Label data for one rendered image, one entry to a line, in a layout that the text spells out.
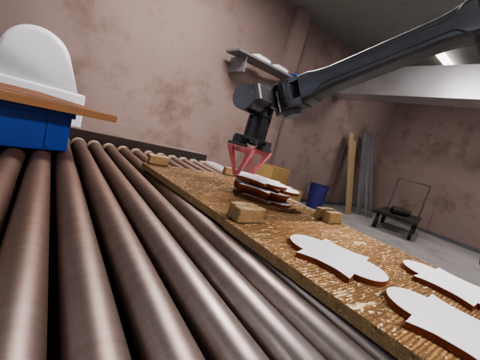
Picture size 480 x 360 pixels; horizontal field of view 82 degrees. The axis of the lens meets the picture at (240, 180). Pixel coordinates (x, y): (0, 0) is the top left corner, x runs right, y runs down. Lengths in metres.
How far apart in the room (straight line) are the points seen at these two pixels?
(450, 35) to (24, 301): 0.65
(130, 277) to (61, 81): 2.85
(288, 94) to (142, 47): 3.52
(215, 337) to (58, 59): 2.96
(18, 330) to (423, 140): 8.40
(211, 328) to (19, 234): 0.22
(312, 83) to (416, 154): 7.83
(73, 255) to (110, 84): 3.67
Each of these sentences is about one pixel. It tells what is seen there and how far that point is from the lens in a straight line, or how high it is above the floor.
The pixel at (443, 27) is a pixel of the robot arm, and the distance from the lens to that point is 0.62.
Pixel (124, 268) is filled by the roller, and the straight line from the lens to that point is 0.32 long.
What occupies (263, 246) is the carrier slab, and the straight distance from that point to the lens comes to 0.40.
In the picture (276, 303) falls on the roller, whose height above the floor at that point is 0.91.
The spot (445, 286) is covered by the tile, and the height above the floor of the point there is 0.94.
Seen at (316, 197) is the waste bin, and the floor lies 0.26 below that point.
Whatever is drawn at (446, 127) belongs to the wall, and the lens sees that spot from 8.39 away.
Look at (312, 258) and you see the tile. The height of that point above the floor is 0.94.
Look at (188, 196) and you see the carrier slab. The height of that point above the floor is 0.93.
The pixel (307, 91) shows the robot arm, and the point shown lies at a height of 1.20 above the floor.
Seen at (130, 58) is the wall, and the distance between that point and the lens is 4.03.
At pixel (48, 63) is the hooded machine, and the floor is 1.24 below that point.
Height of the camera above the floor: 1.08
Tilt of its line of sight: 9 degrees down
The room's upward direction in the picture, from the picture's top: 15 degrees clockwise
